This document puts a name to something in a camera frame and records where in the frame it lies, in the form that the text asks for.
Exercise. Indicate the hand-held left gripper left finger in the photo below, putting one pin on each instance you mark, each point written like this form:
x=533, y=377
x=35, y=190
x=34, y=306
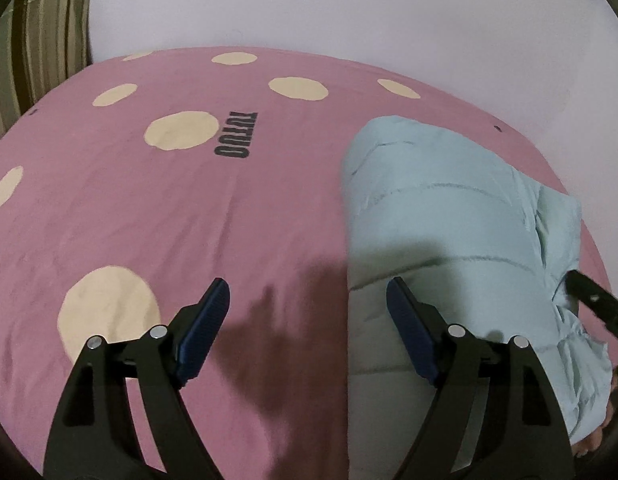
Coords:
x=204, y=327

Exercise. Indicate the pink dotted bed sheet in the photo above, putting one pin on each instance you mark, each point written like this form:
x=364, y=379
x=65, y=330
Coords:
x=139, y=210

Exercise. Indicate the light green puffer jacket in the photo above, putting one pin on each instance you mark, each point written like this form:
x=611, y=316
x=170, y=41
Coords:
x=439, y=220

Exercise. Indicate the person's right hand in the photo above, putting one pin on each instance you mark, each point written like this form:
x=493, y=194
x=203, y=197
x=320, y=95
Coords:
x=596, y=437

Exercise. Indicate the striped curtain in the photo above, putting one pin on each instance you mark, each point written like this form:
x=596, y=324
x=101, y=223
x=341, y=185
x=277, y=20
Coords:
x=34, y=45

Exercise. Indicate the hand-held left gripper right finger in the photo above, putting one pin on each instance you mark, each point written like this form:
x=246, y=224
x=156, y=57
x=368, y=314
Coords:
x=411, y=325

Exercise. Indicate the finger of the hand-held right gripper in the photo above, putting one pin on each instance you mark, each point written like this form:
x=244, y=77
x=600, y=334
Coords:
x=591, y=297

